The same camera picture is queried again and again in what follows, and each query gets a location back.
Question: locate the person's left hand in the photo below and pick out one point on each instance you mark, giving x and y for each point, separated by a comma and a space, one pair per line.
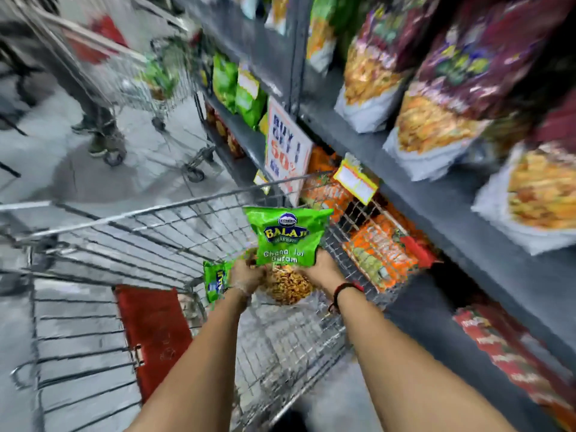
245, 276

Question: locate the person's right hand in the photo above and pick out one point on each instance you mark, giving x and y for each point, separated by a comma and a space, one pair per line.
324, 272

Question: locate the person's right fingers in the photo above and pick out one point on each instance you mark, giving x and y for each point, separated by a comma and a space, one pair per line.
309, 272

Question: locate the person's left fingers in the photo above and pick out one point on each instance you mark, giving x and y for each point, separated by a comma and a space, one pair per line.
258, 270

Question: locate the small green snack packet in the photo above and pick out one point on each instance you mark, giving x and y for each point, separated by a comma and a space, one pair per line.
216, 278

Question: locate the large green snack packet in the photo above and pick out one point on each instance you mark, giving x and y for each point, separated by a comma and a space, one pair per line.
287, 233

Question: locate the person's left forearm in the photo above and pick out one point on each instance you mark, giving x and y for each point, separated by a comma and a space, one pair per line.
198, 364

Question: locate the person's right forearm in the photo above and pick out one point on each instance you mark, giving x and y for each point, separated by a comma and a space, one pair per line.
405, 373

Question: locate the small yellow shelf tag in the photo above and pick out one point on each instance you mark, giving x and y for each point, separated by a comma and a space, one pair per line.
261, 179

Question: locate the yellow price tag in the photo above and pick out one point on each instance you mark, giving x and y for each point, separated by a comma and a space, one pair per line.
355, 180

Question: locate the red cart seat flap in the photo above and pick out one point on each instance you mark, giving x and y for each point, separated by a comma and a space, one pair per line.
153, 332
105, 33

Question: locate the white red offer sign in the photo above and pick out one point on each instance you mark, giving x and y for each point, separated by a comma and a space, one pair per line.
288, 148

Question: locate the dark orange small packets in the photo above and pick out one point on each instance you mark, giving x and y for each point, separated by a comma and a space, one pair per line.
222, 130

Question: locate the grey metal store shelf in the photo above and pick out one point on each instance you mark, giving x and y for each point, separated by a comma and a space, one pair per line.
450, 211

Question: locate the green shelf snack packet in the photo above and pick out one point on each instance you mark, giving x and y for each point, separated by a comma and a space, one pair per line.
224, 80
249, 98

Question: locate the maroon snack mix packet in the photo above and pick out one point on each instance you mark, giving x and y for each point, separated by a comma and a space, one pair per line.
450, 98
378, 67
535, 193

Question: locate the green packets in cart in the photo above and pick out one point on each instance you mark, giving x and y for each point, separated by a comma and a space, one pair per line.
161, 74

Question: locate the red snack packets row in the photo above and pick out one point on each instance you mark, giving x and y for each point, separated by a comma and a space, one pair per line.
513, 359

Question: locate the green orange snack packet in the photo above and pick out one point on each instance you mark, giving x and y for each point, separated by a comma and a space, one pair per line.
321, 31

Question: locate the yellow white snack packet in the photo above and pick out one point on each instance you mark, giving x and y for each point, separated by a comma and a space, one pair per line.
277, 13

